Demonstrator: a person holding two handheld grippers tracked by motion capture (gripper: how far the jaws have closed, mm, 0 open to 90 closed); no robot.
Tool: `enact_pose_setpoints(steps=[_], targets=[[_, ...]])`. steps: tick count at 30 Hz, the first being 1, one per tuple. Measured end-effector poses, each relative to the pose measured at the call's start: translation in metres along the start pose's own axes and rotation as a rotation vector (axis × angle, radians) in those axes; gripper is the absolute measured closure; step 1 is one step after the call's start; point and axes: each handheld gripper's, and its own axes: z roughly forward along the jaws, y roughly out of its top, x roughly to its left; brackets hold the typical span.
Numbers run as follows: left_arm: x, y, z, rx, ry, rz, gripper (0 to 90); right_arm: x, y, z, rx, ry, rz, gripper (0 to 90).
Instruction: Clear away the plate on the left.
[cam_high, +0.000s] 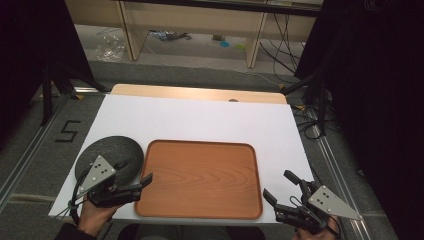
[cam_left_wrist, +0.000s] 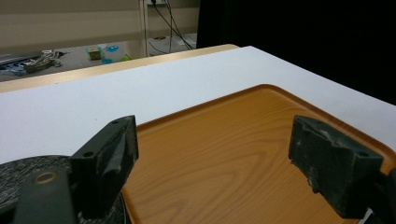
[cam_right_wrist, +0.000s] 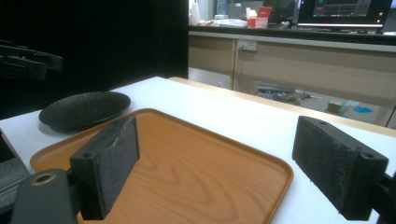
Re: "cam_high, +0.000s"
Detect dark clutter under shelf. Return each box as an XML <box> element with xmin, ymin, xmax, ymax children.
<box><xmin>147</xmin><ymin>29</ymin><xmax>193</xmax><ymax>42</ymax></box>

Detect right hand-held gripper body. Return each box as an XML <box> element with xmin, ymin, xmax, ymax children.
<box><xmin>274</xmin><ymin>179</ymin><xmax>364</xmax><ymax>235</ymax></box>

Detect hanging black cables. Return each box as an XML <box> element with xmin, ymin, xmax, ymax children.
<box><xmin>259</xmin><ymin>12</ymin><xmax>303</xmax><ymax>83</ymax></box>

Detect light wooden shelf unit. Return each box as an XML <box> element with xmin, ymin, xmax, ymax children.
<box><xmin>64</xmin><ymin>0</ymin><xmax>325</xmax><ymax>70</ymax></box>

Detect aluminium floor rail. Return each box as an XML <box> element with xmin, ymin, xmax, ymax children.
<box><xmin>0</xmin><ymin>93</ymin><xmax>74</xmax><ymax>209</ymax></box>
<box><xmin>307</xmin><ymin>109</ymin><xmax>379</xmax><ymax>240</ymax></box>

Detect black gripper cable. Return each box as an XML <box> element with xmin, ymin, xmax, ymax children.
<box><xmin>58</xmin><ymin>162</ymin><xmax>94</xmax><ymax>226</ymax></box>

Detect black metal stand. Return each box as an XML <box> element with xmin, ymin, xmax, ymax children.
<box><xmin>39</xmin><ymin>61</ymin><xmax>108</xmax><ymax>127</ymax></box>
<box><xmin>280</xmin><ymin>64</ymin><xmax>330</xmax><ymax>138</ymax></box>

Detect white board sheet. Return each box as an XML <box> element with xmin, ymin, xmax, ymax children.
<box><xmin>47</xmin><ymin>93</ymin><xmax>315</xmax><ymax>227</ymax></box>

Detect clear plastic bag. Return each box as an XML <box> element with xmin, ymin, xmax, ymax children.
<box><xmin>95</xmin><ymin>32</ymin><xmax>127</xmax><ymax>63</ymax></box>

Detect dark round plate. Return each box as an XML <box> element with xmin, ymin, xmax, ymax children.
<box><xmin>74</xmin><ymin>135</ymin><xmax>145</xmax><ymax>192</ymax></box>

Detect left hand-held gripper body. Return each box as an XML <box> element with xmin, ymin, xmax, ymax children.
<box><xmin>78</xmin><ymin>154</ymin><xmax>144</xmax><ymax>209</ymax></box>

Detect person's right hand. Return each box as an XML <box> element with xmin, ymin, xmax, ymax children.
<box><xmin>292</xmin><ymin>215</ymin><xmax>339</xmax><ymax>240</ymax></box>

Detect person's left hand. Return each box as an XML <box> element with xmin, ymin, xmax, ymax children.
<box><xmin>77</xmin><ymin>197</ymin><xmax>118</xmax><ymax>237</ymax></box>

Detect black floor cables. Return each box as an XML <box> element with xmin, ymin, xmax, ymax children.
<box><xmin>292</xmin><ymin>103</ymin><xmax>327</xmax><ymax>141</ymax></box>

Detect brown wooden tray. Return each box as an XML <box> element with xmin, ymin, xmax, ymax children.
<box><xmin>134</xmin><ymin>139</ymin><xmax>264</xmax><ymax>221</ymax></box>

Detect light wooden table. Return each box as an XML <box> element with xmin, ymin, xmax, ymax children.
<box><xmin>110</xmin><ymin>83</ymin><xmax>288</xmax><ymax>105</ymax></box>

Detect black curtain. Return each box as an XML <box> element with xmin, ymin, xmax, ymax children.
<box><xmin>293</xmin><ymin>0</ymin><xmax>424</xmax><ymax>240</ymax></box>
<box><xmin>0</xmin><ymin>0</ymin><xmax>96</xmax><ymax>151</ymax></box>

